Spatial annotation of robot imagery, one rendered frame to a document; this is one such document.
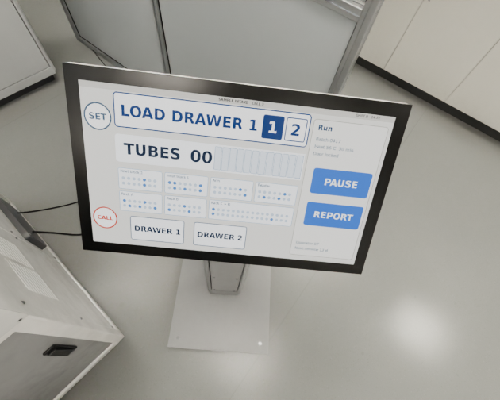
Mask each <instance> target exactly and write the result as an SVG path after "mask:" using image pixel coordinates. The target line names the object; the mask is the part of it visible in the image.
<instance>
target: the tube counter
mask: <svg viewBox="0 0 500 400"><path fill-rule="evenodd" d="M305 155H306V154H298V153H291V152H277V151H270V150H263V149H255V148H242V147H234V146H226V145H219V144H205V143H198V142H190V143H189V165H188V168H189V169H196V170H204V171H219V172H226V173H234V174H242V175H256V176H264V177H272V178H280V179H294V180H301V177H302V169H303V164H304V160H305Z"/></svg>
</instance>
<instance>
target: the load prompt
mask: <svg viewBox="0 0 500 400"><path fill-rule="evenodd" d="M112 92H113V119H114V127H120V128H127V129H141V130H148V131H156V132H163V133H177V134H184V135H191V136H199V137H212V138H220V139H227V140H241V141H248V142H256V143H263V144H277V145H284V146H291V147H299V148H306V147H307V143H308V139H309V134H310V126H311V121H312V117H313V115H312V114H308V113H295V112H289V111H282V110H269V109H262V108H255V107H248V106H235V105H228V104H221V103H214V102H201V101H195V100H187V99H181V98H168V97H160V96H154V95H146V94H134V93H127V92H120V91H113V90H112Z"/></svg>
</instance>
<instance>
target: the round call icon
mask: <svg viewBox="0 0 500 400"><path fill-rule="evenodd" d="M91 209H92V218H93V227H94V228H98V229H115V230H119V224H118V211H117V207H112V206H96V205H91Z"/></svg>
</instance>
